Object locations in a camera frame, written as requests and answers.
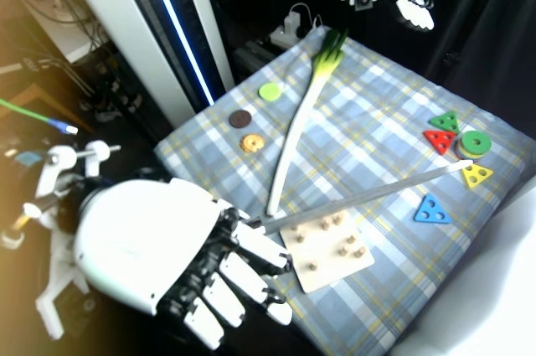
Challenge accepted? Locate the red triangle block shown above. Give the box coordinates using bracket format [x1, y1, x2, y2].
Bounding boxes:
[423, 129, 456, 156]

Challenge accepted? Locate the blue yellow plaid cloth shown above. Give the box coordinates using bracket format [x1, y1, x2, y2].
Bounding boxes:
[153, 24, 527, 351]

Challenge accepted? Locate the wooden peg base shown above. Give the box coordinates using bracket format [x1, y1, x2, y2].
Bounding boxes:
[279, 209, 375, 294]

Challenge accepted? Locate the long toy leek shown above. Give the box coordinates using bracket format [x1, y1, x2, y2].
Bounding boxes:
[265, 28, 349, 218]

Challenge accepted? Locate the green cable with blue plug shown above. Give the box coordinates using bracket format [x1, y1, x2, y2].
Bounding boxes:
[0, 98, 79, 136]

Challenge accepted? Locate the large metal cleaver blade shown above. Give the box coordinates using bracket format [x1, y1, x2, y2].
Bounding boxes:
[246, 163, 464, 235]

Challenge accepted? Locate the green triangle block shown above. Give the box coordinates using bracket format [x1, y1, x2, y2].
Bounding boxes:
[429, 111, 461, 133]

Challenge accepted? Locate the yellow butter cookie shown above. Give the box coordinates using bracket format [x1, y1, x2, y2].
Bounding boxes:
[240, 133, 265, 154]

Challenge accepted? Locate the white shelf board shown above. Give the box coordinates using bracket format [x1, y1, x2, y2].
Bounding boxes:
[24, 0, 112, 64]

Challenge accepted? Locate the white power strip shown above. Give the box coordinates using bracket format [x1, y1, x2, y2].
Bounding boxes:
[270, 3, 323, 49]

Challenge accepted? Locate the green ring block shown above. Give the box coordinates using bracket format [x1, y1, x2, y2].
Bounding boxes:
[460, 130, 493, 155]

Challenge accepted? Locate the white column with blue stripe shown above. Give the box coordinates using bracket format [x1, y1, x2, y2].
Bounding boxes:
[56, 0, 235, 131]

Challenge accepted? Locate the white rounded object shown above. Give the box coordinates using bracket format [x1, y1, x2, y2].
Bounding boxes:
[391, 188, 536, 356]

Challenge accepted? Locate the green sandwich cookie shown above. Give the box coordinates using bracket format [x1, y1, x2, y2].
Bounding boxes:
[258, 82, 282, 101]

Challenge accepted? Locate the yellow triangle block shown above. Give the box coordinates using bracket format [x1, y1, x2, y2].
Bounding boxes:
[460, 163, 494, 189]

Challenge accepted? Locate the blue triangle block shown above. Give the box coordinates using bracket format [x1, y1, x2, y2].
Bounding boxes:
[413, 193, 453, 224]

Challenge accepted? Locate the brown sandwich cookie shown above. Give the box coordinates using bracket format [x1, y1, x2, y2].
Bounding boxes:
[229, 109, 253, 129]

